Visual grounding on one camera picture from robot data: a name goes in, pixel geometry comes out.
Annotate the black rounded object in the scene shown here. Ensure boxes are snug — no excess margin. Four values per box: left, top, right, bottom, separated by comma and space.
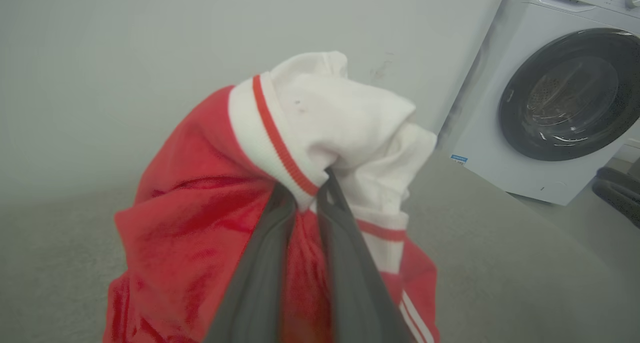
592, 165, 640, 229

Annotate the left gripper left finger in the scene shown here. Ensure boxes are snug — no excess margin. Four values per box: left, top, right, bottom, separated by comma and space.
202, 183, 299, 343

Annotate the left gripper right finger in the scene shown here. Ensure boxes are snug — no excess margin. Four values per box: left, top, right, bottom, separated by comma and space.
316, 167, 416, 343

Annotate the white washing machine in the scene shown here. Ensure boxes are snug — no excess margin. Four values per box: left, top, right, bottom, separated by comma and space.
447, 0, 640, 206

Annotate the grey fabric sofa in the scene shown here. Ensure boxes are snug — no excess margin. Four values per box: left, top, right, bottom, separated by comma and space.
0, 148, 640, 343

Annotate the dark round washing machine door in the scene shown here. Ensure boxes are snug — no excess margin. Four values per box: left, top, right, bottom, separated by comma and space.
498, 28, 640, 162

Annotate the red and white garment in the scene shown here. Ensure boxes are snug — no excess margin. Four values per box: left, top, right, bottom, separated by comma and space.
102, 50, 441, 343

